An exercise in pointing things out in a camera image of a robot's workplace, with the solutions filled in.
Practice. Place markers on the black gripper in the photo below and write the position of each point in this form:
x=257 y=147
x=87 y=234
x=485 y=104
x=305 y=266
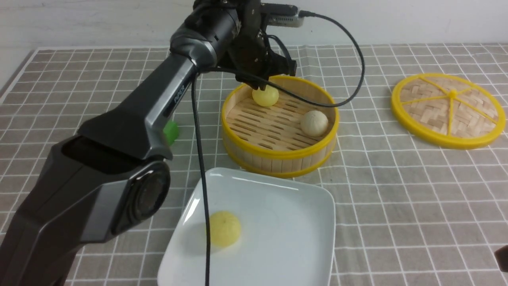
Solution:
x=250 y=51

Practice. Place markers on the yellow steamed bun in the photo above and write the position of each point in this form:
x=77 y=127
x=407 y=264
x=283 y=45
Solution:
x=265 y=97
x=225 y=229

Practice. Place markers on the white steamed bun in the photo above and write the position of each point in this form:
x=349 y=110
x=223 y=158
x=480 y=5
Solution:
x=314 y=123

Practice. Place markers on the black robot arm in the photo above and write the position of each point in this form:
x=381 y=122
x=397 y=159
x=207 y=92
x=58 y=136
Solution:
x=111 y=175

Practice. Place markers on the white square plate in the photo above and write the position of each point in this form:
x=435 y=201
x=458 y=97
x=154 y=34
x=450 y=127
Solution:
x=287 y=234

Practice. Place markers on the green cube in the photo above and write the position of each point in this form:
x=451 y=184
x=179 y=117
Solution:
x=171 y=132

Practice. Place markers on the bamboo steamer basket yellow rim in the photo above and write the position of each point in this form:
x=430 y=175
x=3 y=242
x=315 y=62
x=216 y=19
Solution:
x=269 y=140

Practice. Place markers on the woven bamboo steamer lid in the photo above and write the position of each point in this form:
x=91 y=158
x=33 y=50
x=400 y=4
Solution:
x=447 y=111

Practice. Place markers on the grey checkered tablecloth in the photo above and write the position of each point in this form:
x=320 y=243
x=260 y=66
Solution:
x=408 y=213

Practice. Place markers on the black object at right edge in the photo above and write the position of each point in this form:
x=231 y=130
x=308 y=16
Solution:
x=501 y=256

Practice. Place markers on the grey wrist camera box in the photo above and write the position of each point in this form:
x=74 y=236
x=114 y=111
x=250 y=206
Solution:
x=280 y=15

